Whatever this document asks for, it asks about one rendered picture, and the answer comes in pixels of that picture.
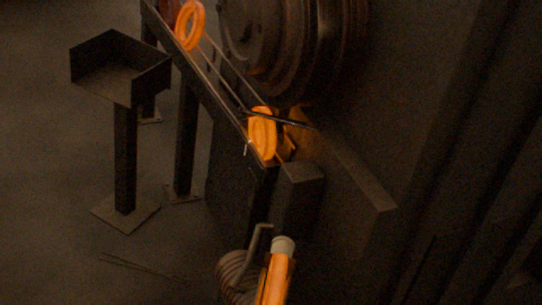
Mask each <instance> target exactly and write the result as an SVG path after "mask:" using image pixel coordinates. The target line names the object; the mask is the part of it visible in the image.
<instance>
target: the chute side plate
mask: <svg viewBox="0 0 542 305"><path fill-rule="evenodd" d="M141 11H143V13H144V15H145V16H146V21H145V22H146V23H147V25H148V27H149V28H150V30H151V31H152V33H153V35H154V36H155V37H156V38H157V39H158V41H159V43H160V44H161V46H162V47H163V49H165V51H166V52H167V53H168V54H170V55H172V56H173V62H174V64H175V65H176V67H177V68H178V69H179V71H180V73H181V72H182V68H183V70H184V71H185V73H186V75H187V84H188V85H189V86H190V88H191V89H192V90H193V92H194V93H195V95H196V97H197V98H198V99H199V101H200V102H201V104H202V106H203V107H204V108H205V109H206V111H207V113H208V114H209V115H210V117H211V118H212V120H213V122H214V123H215V125H216V126H217V127H218V129H219V130H220V131H221V133H222V135H223V137H224V139H225V140H227V142H228V143H229V144H230V145H231V147H232V148H233V150H234V151H235V154H236V155H237V157H238V159H239V160H240V161H241V164H242V165H243V167H244V169H245V171H246V172H247V174H248V170H249V167H250V169H251V171H252V173H253V174H254V175H255V177H256V179H257V186H256V190H257V192H260V187H261V183H262V177H263V167H262V165H261V164H260V163H259V162H258V160H257V157H256V156H255V154H254V153H253V151H252V150H251V148H250V146H249V145H248V143H247V142H246V139H245V138H244V136H243V135H242V133H241V131H240V129H239V128H238V126H237V125H236V123H235V122H234V120H233V119H232V118H231V117H230V115H229V114H228V113H227V111H226V110H224V108H223V107H222V105H221V104H220V103H219V101H218V100H217V98H216V97H215V96H214V95H213V93H212V92H211V91H210V90H209V88H208V87H207V85H206V82H205V81H204V80H203V78H202V77H201V76H200V75H199V74H198V72H197V71H196V69H195V68H194V66H193V65H192V64H191V62H190V61H189V59H188V58H187V57H186V56H185V54H184V53H183V52H182V50H181V49H180V47H179V46H178V44H177V43H176V42H175V40H174V39H173V37H172V36H171V35H170V34H169V32H168V31H167V30H166V28H165V27H164V25H163V24H162V22H161V21H159V19H158V17H157V16H156V15H155V13H154V12H153V11H152V9H151V8H150V7H149V5H148V4H147V2H146V1H145V0H140V14H141ZM245 148H246V155H244V153H245Z"/></svg>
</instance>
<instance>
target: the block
mask: <svg viewBox="0 0 542 305"><path fill-rule="evenodd" d="M323 183H324V174H323V173H322V171H321V170H320V168H319V167H318V166H317V165H316V163H315V162H314V161H313V160H312V159H306V160H301V161H296V162H291V163H286V164H282V165H281V166H280V171H279V178H278V182H277V186H276V187H275V190H274V197H273V201H272V205H271V209H270V213H269V217H268V223H273V224H274V228H273V230H270V231H269V232H270V234H271V236H272V237H273V238H275V237H279V236H285V237H288V238H290V239H291V240H292V241H293V242H294V241H301V240H305V239H307V238H308V235H309V230H310V228H311V224H312V220H313V216H314V214H315V210H316V207H317V204H318V199H319V196H320V192H321V190H322V186H323Z"/></svg>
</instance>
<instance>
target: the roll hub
mask: <svg viewBox="0 0 542 305"><path fill-rule="evenodd" d="M218 3H221V5H222V11H220V13H218V27H219V33H220V37H221V41H222V44H224V50H226V49H229V50H230V55H231V56H230V58H229V61H230V63H231V64H232V66H233V67H234V68H235V70H236V71H238V72H239V73H240V74H243V75H250V74H259V73H264V72H266V71H267V70H268V69H269V68H270V67H271V66H272V64H273V63H274V60H275V58H276V56H278V53H279V47H280V43H281V37H282V7H281V0H218ZM257 20H259V21H260V22H261V24H262V30H261V32H260V33H257V32H256V31H255V23H256V21H257ZM245 61H248V62H249V63H250V69H249V70H248V71H245V69H244V62H245Z"/></svg>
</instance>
